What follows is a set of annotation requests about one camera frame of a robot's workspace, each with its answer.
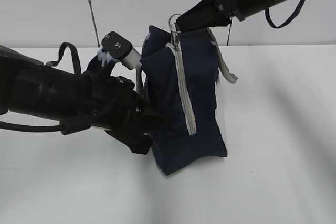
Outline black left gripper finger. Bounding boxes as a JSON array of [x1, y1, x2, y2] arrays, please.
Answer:
[[139, 106, 171, 132]]

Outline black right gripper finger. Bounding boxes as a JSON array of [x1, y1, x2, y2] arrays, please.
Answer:
[[176, 0, 231, 32]]

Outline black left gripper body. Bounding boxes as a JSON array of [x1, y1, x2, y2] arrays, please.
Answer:
[[78, 56, 152, 154]]

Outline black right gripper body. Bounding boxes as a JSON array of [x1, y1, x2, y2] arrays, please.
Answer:
[[215, 0, 245, 24]]

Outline navy blue lunch bag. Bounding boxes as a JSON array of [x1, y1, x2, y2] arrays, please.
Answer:
[[141, 25, 238, 176]]

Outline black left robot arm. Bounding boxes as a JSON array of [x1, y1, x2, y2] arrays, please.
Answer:
[[1, 42, 168, 154]]

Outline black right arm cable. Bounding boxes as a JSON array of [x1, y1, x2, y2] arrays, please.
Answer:
[[264, 0, 309, 28]]

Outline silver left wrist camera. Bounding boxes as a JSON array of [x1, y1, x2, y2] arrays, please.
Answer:
[[101, 31, 142, 70]]

